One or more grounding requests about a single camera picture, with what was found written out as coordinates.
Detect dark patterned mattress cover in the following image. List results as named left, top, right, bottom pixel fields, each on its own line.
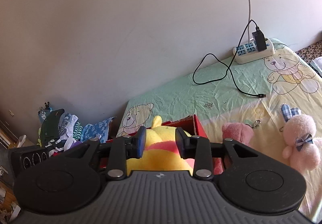
left=296, top=40, right=322, bottom=64

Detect cartoon bear bed sheet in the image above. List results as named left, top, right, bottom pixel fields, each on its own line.
left=116, top=38, right=322, bottom=222

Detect white power strip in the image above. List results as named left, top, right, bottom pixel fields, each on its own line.
left=232, top=38, right=275, bottom=64

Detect pile of clothes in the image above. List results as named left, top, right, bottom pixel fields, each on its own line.
left=37, top=102, right=114, bottom=156

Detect white bunny plush toy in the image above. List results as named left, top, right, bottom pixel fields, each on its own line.
left=281, top=104, right=321, bottom=173

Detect yellow tiger plush toy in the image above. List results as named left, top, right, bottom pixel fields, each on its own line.
left=125, top=115, right=199, bottom=176

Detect pink bear plush toy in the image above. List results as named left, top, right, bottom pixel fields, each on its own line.
left=214, top=123, right=254, bottom=175

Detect black usb cable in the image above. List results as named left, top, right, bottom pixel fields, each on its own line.
left=192, top=18, right=267, bottom=99

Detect black charger plug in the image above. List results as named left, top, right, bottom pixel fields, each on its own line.
left=252, top=26, right=267, bottom=52

